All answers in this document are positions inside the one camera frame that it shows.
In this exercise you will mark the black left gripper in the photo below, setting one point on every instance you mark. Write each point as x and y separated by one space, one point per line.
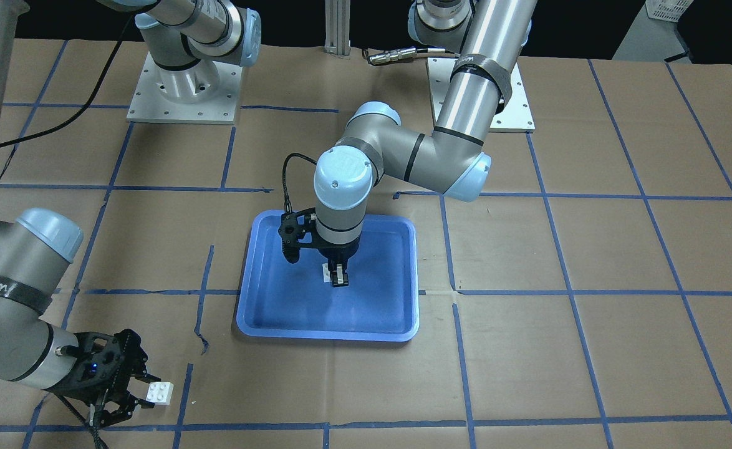
337 249

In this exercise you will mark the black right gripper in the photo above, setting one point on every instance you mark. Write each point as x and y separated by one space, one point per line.
130 385

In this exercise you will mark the white block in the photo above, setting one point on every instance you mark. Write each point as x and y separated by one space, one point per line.
330 274
160 393

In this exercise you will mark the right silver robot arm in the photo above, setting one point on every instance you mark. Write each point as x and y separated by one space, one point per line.
38 247

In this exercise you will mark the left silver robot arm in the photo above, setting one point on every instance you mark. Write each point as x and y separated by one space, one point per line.
487 37

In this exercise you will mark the blue plastic tray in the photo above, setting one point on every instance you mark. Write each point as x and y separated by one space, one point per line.
297 301

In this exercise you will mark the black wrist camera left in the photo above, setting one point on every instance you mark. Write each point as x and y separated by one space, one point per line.
296 231

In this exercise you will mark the aluminium frame post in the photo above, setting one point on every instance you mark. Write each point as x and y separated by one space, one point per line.
337 28

